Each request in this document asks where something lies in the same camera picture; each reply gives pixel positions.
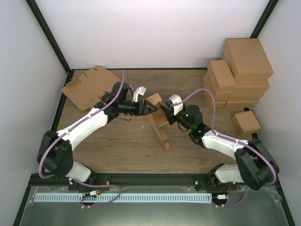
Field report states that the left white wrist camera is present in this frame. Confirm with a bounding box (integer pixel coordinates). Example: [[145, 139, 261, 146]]
[[132, 86, 147, 102]]

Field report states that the medium lower folded box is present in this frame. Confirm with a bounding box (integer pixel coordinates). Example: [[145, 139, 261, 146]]
[[203, 73, 232, 101]]

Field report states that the medium folded box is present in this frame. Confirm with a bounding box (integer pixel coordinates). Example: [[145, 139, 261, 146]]
[[204, 91, 226, 108], [203, 73, 232, 101], [207, 60, 236, 93]]

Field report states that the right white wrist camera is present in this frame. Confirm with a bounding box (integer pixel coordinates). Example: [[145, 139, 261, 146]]
[[169, 94, 183, 116]]

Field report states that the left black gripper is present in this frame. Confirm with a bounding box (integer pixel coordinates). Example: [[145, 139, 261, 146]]
[[119, 100, 158, 116]]

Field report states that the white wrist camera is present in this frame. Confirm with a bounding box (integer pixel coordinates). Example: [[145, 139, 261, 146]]
[[132, 86, 147, 102], [169, 94, 183, 116]]

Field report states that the large folded box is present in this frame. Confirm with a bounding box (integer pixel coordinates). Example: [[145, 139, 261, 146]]
[[223, 38, 274, 81], [233, 80, 270, 94], [224, 101, 258, 108], [228, 94, 263, 102]]

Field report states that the light blue slotted cable duct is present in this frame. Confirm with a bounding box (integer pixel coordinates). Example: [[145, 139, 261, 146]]
[[34, 193, 212, 203]]

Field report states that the black aluminium frame rail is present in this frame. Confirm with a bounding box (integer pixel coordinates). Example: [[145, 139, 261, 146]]
[[28, 173, 279, 186]]

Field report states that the cardboard box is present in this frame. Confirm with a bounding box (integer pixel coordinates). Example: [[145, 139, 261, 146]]
[[146, 93, 170, 150]]

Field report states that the large top folded box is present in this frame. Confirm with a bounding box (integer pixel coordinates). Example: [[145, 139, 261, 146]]
[[223, 38, 274, 81]]

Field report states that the stack of cardboard blanks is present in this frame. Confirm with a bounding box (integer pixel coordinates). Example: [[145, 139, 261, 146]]
[[61, 65, 120, 111]]

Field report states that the medium bottom folded box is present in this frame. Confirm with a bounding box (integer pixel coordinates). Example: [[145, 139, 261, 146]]
[[204, 91, 226, 108]]

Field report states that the large bottom folded box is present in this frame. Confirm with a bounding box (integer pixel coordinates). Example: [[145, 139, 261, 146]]
[[224, 101, 258, 108]]

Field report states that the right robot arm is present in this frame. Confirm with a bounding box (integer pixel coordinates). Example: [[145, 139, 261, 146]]
[[162, 105, 279, 190]]

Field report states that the medium top folded box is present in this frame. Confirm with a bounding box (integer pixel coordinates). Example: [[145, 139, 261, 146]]
[[207, 60, 236, 93]]

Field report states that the small folded box right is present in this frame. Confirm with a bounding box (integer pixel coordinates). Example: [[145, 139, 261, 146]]
[[232, 111, 261, 136]]

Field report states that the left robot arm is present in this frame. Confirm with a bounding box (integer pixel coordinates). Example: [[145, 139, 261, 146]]
[[37, 82, 158, 190]]

